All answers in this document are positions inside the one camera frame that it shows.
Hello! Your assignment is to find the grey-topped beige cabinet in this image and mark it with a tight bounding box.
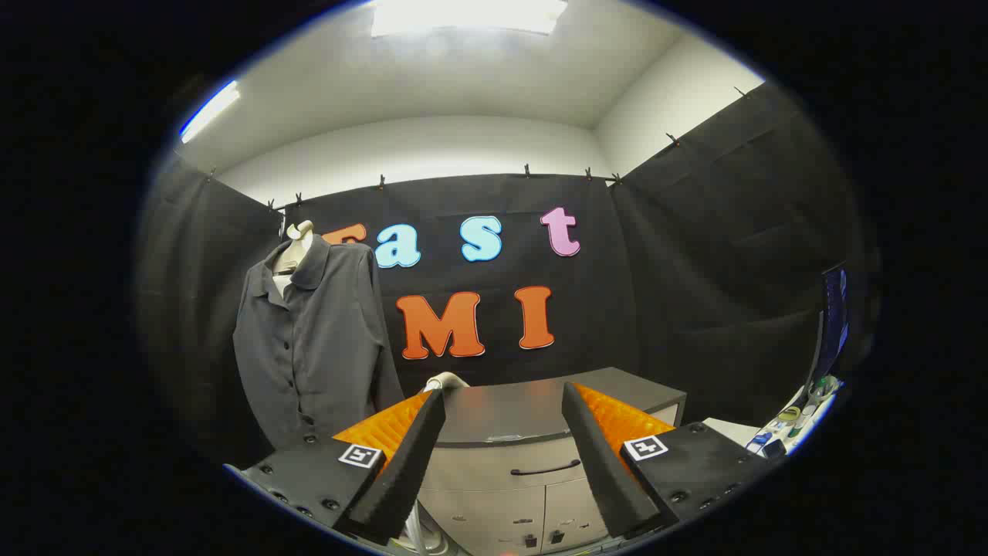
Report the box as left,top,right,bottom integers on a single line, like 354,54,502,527
401,367,688,555

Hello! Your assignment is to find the cream garment hanger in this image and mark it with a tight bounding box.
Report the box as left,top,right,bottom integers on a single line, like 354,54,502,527
272,220,315,298

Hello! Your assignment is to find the black backdrop cloth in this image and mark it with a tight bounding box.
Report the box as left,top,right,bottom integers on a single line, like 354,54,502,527
135,81,881,464

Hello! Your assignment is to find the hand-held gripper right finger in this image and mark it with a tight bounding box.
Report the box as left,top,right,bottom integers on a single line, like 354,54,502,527
561,381,773,540

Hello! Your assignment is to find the large ceiling light panel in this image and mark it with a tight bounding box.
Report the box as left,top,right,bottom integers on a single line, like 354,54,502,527
370,0,569,38

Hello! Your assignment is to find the white garment steamer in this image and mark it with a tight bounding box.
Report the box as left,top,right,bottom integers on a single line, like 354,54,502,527
423,371,470,395

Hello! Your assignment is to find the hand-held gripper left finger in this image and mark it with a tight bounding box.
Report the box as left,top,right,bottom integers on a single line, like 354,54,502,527
224,388,447,546

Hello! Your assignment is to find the grey button-up shirt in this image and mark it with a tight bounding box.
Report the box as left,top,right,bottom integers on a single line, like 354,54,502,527
233,236,404,451

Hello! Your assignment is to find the clutter of small desk items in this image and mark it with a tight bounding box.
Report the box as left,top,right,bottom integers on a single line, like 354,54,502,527
745,375,842,458

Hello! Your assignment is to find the narrow ceiling light strip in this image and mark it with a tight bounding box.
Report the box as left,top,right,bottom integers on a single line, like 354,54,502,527
179,80,242,144

